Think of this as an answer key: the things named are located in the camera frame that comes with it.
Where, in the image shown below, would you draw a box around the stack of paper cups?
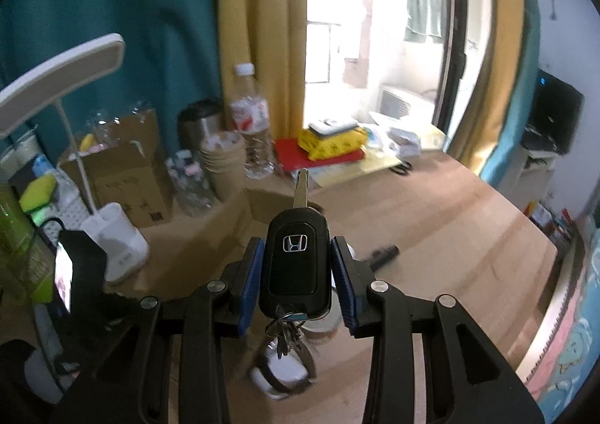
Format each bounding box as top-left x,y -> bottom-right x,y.
199,131 -> 249,200

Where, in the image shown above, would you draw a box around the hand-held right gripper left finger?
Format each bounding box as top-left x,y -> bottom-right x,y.
49,236 -> 266,424

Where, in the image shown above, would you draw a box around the white cabinet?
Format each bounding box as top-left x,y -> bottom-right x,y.
501,143 -> 558,214

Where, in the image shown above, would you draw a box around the yellow green sponge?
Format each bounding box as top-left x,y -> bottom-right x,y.
19,173 -> 58,214

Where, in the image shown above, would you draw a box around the brown cardboard box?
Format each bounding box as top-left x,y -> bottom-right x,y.
136,187 -> 329,307

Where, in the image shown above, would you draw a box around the white stapler box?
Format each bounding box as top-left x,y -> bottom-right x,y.
375,112 -> 446,157

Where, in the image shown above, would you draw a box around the red book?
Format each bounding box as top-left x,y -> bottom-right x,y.
273,137 -> 366,171

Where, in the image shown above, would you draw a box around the colourful boxes on floor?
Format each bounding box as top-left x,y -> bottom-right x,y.
527,201 -> 577,247

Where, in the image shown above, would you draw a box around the yellow curtain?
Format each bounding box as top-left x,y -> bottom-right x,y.
218,0 -> 310,143
445,0 -> 540,181

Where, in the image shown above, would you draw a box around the outdoor air conditioner unit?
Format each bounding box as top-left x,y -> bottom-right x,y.
377,84 -> 437,122

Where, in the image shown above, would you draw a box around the printed blanket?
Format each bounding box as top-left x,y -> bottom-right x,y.
516,227 -> 600,413

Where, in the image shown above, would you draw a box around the yellow snack packet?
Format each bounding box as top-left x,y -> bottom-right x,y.
300,124 -> 369,158

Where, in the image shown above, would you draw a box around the clear water bottle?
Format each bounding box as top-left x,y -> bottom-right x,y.
228,63 -> 277,180

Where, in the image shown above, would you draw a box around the steel thermos flask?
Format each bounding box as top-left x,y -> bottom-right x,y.
177,99 -> 226,153

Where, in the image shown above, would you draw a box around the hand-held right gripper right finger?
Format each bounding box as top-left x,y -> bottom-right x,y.
329,235 -> 547,424

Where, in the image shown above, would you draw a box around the yellow paper envelope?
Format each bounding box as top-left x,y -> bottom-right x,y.
312,154 -> 404,186

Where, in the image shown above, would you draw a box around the white desk lamp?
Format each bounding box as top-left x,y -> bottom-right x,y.
0,33 -> 150,285

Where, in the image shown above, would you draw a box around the pack of small clear bottles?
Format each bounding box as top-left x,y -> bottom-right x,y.
166,149 -> 217,218

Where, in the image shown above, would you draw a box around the black stick-shaped device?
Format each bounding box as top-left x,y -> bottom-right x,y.
368,244 -> 400,271

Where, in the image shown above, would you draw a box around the black sliding door frame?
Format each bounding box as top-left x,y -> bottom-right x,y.
433,0 -> 470,127

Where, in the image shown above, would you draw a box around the brown shipping carton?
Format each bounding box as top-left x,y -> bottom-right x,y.
58,107 -> 174,230

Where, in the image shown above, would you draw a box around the teal curtain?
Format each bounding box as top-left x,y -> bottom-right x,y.
0,0 -> 222,162
480,0 -> 545,204

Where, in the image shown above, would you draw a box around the black car key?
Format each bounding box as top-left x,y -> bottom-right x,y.
259,168 -> 333,322

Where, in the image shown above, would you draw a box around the flat white box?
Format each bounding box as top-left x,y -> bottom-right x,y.
308,118 -> 359,135

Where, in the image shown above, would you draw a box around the white pill bottle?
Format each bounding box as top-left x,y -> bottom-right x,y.
300,265 -> 345,346

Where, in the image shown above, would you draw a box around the white plastic basket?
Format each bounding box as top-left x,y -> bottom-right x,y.
44,180 -> 97,230

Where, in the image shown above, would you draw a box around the black monitor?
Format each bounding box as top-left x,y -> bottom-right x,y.
527,70 -> 586,155

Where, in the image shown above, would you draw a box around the metal key bunch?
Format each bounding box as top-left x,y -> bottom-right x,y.
265,307 -> 316,378

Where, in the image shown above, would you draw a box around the green translucent bottle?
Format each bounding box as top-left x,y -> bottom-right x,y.
0,185 -> 53,305

